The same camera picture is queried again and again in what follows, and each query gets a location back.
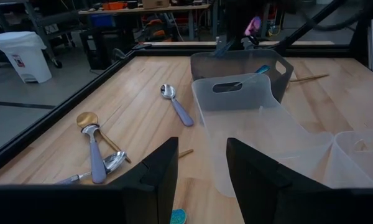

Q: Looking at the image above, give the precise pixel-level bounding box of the orange case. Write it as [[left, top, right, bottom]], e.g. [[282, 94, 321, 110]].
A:
[[101, 1, 128, 11]]

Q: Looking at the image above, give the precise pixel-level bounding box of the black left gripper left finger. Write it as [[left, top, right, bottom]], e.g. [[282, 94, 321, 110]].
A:
[[0, 137, 179, 224]]

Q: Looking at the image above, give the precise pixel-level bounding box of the white trash can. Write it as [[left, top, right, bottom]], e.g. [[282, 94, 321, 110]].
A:
[[0, 30, 53, 84]]

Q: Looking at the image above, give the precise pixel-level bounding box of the dark grey plastic bin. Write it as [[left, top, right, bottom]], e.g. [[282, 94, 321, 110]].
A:
[[190, 49, 295, 103]]

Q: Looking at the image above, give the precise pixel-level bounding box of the grey metal shelf cart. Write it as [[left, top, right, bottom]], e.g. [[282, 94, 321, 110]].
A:
[[0, 0, 81, 68]]

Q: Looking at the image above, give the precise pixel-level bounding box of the cardboard box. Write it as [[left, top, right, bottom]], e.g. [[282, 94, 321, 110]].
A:
[[142, 0, 170, 9]]

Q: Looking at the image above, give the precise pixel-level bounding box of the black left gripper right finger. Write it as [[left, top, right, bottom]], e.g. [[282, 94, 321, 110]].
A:
[[226, 138, 373, 224]]

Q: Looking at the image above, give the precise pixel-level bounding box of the gold spoon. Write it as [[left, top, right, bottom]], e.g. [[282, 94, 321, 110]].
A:
[[288, 73, 330, 83], [76, 111, 132, 164], [177, 148, 195, 159]]

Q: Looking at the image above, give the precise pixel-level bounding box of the blue storage bin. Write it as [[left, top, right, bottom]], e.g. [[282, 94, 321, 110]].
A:
[[88, 14, 117, 29]]

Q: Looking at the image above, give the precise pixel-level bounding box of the silver spoon with lilac handle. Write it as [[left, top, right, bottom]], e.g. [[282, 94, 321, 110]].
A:
[[160, 83, 195, 128], [80, 123, 108, 184], [54, 151, 127, 186]]

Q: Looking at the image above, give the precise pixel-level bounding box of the black metal table frame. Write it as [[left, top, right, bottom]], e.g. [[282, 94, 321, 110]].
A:
[[0, 0, 373, 178]]

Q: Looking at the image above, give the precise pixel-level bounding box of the black cabinet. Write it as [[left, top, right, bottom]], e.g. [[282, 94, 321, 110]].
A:
[[79, 27, 136, 71]]

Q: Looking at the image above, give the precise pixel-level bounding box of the wooden workbench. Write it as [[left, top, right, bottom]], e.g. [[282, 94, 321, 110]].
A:
[[77, 2, 212, 41]]

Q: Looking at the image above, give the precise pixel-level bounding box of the clear plastic bin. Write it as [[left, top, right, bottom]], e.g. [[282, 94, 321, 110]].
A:
[[321, 129, 373, 189], [191, 73, 335, 198]]

